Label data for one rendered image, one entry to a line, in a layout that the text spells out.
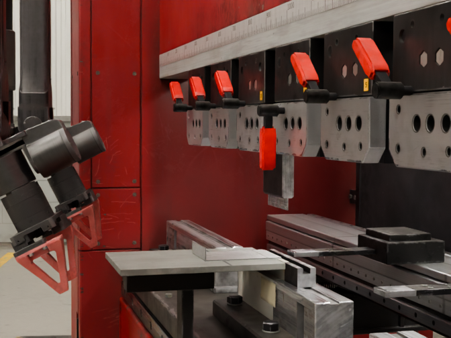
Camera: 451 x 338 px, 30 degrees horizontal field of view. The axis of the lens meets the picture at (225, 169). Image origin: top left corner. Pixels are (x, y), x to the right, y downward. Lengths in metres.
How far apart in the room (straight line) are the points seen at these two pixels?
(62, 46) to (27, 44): 6.99
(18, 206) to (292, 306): 0.43
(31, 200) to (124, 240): 1.06
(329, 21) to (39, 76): 0.69
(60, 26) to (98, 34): 6.41
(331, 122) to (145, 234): 1.22
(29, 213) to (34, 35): 0.52
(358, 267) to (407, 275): 0.20
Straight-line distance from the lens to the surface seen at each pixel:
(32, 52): 1.63
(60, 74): 8.59
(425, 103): 0.87
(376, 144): 0.99
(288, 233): 2.04
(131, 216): 2.24
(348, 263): 1.72
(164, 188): 2.24
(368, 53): 0.92
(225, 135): 1.58
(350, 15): 1.06
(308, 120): 1.17
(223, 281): 1.75
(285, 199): 1.39
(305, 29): 1.20
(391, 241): 1.46
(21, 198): 1.20
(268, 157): 1.24
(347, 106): 1.04
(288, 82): 1.26
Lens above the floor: 1.22
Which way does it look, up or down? 3 degrees down
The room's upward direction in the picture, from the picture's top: straight up
